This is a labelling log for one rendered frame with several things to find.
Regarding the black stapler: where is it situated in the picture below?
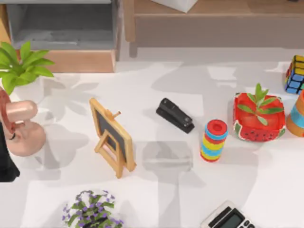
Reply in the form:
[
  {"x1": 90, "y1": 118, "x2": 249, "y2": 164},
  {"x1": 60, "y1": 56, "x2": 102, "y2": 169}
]
[{"x1": 155, "y1": 97, "x2": 196, "y2": 134}]

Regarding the wooden framed blackboard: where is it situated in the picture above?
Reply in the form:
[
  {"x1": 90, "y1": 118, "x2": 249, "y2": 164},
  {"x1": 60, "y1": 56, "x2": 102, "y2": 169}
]
[{"x1": 88, "y1": 97, "x2": 138, "y2": 179}]

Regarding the stack of coloured rings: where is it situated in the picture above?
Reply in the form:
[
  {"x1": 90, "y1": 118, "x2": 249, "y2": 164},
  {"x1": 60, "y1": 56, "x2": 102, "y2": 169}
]
[{"x1": 199, "y1": 119, "x2": 229, "y2": 163}]

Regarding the pale wooden drawer front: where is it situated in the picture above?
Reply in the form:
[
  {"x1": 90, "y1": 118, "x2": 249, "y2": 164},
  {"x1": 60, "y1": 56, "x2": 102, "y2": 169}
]
[{"x1": 15, "y1": 49, "x2": 117, "y2": 74}]

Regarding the wooden open shelf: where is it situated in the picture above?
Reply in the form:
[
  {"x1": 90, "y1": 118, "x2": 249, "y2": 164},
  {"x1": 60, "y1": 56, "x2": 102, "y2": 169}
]
[{"x1": 121, "y1": 0, "x2": 304, "y2": 58}]

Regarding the watermelon plant pot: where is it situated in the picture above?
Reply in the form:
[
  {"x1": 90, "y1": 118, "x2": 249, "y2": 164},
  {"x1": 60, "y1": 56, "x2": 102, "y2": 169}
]
[{"x1": 232, "y1": 83, "x2": 286, "y2": 142}]

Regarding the white box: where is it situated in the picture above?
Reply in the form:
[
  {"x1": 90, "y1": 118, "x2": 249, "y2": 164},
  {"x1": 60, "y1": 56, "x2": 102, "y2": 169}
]
[{"x1": 157, "y1": 0, "x2": 198, "y2": 13}]

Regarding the purple flower plant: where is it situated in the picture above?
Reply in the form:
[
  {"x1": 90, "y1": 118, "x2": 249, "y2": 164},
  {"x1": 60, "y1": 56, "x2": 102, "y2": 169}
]
[{"x1": 61, "y1": 190, "x2": 124, "y2": 228}]

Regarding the grey calculator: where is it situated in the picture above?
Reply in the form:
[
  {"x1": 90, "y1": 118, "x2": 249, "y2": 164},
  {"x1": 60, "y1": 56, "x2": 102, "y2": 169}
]
[{"x1": 200, "y1": 199, "x2": 257, "y2": 228}]

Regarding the green leafy plant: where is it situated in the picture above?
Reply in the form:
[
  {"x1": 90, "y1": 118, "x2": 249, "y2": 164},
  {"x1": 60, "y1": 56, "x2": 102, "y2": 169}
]
[{"x1": 0, "y1": 41, "x2": 56, "y2": 96}]

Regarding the orange and blue pot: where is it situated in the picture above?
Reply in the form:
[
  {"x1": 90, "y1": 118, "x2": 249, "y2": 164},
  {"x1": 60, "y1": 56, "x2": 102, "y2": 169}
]
[{"x1": 285, "y1": 89, "x2": 304, "y2": 138}]

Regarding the colourful puzzle cube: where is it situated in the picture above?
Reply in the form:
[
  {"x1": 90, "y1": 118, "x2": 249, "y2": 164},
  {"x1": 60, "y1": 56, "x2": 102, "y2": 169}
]
[{"x1": 285, "y1": 55, "x2": 304, "y2": 95}]

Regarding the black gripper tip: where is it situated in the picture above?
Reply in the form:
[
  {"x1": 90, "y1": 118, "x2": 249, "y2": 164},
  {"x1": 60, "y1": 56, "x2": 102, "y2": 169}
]
[{"x1": 0, "y1": 123, "x2": 21, "y2": 183}]

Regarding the wooden cupboard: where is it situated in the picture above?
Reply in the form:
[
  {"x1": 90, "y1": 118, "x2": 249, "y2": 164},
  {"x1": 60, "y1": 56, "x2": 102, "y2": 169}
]
[{"x1": 0, "y1": 4, "x2": 12, "y2": 46}]

